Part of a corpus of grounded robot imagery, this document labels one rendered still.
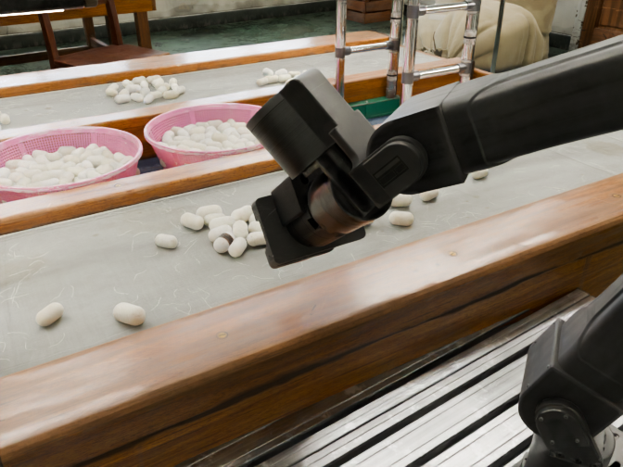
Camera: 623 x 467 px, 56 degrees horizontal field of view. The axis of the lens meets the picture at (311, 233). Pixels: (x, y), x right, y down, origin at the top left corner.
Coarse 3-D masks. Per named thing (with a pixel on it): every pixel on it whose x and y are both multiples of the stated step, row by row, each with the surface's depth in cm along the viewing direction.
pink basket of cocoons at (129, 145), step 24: (0, 144) 101; (24, 144) 105; (48, 144) 107; (72, 144) 109; (96, 144) 109; (120, 144) 107; (0, 168) 101; (120, 168) 92; (0, 192) 88; (24, 192) 86; (48, 192) 87
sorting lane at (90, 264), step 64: (192, 192) 91; (256, 192) 92; (448, 192) 92; (512, 192) 92; (0, 256) 75; (64, 256) 75; (128, 256) 75; (192, 256) 75; (256, 256) 75; (320, 256) 75; (0, 320) 64; (64, 320) 64
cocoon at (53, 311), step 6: (48, 306) 63; (54, 306) 63; (60, 306) 64; (42, 312) 62; (48, 312) 62; (54, 312) 63; (60, 312) 64; (36, 318) 62; (42, 318) 62; (48, 318) 62; (54, 318) 63; (42, 324) 62; (48, 324) 63
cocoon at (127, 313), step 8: (120, 304) 63; (128, 304) 63; (120, 312) 62; (128, 312) 62; (136, 312) 62; (144, 312) 63; (120, 320) 63; (128, 320) 62; (136, 320) 62; (144, 320) 63
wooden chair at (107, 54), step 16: (112, 0) 298; (48, 16) 273; (112, 16) 299; (48, 32) 274; (112, 32) 305; (48, 48) 278; (96, 48) 299; (112, 48) 300; (128, 48) 300; (144, 48) 299; (64, 64) 274; (80, 64) 272
